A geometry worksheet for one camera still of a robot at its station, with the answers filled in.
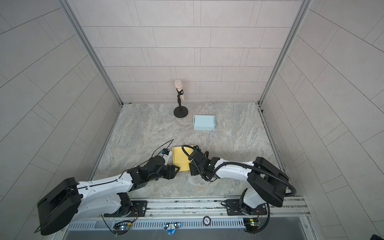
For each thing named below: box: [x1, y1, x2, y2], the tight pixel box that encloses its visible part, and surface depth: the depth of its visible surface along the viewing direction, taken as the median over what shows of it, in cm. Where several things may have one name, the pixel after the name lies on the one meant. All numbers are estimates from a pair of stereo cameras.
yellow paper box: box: [172, 145, 194, 172], surface depth 84 cm
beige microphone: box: [174, 79, 185, 102], surface depth 93 cm
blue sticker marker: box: [163, 222, 181, 235], surface depth 67 cm
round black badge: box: [203, 215, 212, 227], surface depth 69 cm
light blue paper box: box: [193, 115, 216, 131], surface depth 104 cm
